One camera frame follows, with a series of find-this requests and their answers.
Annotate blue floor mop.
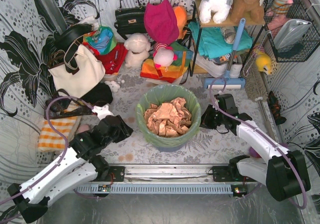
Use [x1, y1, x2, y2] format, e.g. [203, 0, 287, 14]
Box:
[203, 18, 246, 90]

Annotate green trash bag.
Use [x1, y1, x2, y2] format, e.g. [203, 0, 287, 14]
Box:
[135, 85, 202, 152]

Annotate blue trash bin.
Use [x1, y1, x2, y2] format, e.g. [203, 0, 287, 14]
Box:
[145, 125, 200, 153]

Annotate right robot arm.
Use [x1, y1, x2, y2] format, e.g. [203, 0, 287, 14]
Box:
[201, 94, 311, 202]

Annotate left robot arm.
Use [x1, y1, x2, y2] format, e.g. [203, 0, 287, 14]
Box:
[1, 115, 133, 224]

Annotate brown patterned bag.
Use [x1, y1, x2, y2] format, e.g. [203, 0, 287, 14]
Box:
[43, 89, 94, 120]

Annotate rainbow striped bag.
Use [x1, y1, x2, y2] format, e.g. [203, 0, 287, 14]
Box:
[140, 42, 194, 83]

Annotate cream canvas tote bag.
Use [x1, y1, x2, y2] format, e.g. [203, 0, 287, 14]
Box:
[49, 44, 106, 98]

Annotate colourful printed bag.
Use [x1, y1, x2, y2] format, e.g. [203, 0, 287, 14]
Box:
[82, 26, 117, 56]

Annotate magenta cloth bag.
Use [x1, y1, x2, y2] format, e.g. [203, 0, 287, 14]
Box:
[144, 0, 179, 45]

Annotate pink cylinder toy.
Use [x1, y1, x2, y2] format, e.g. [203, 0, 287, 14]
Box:
[76, 124, 90, 134]

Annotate white sneakers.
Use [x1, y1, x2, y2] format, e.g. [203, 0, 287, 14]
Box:
[195, 55, 243, 78]

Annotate crumpled brown paper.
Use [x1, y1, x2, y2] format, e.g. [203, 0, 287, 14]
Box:
[143, 97, 192, 138]

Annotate orange checkered cloth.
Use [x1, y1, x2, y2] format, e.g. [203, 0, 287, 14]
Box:
[37, 117, 81, 152]

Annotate purple orange toy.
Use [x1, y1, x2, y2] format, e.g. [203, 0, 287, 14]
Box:
[248, 143, 288, 158]

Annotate wooden shelf rack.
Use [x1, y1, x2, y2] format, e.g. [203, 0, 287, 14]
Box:
[188, 0, 267, 77]

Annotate yellow plush toy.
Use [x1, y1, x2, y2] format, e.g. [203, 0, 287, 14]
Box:
[253, 46, 272, 75]

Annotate teal folded cloth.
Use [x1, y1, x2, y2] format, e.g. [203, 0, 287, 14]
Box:
[198, 27, 253, 59]

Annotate red cloth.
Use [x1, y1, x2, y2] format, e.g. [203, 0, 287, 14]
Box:
[93, 43, 128, 75]

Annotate white pink plush doll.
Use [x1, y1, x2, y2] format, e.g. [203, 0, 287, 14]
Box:
[153, 42, 178, 69]

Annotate cream fluffy plush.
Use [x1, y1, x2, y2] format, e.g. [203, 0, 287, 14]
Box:
[124, 33, 151, 68]

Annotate silver foil pouch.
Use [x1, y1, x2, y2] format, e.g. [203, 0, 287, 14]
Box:
[273, 19, 312, 49]

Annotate orange plush toy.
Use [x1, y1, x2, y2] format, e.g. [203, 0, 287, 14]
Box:
[173, 5, 187, 39]

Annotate brown teddy bear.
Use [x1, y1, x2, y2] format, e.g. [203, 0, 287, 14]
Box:
[230, 0, 264, 23]

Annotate white husky plush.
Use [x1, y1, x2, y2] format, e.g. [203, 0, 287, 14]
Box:
[199, 0, 233, 24]

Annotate black hat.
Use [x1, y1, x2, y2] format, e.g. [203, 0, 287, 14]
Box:
[54, 23, 93, 51]

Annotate black leather handbag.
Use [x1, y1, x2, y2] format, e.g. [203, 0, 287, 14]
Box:
[114, 0, 147, 40]

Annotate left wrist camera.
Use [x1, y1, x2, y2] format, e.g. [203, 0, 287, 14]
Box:
[92, 104, 114, 120]

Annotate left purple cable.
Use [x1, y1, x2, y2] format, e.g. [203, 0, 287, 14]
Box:
[0, 96, 97, 221]

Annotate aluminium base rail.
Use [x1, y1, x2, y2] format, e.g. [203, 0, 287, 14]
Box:
[37, 163, 307, 185]

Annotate black wire basket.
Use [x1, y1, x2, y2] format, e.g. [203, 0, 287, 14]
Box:
[264, 0, 320, 62]

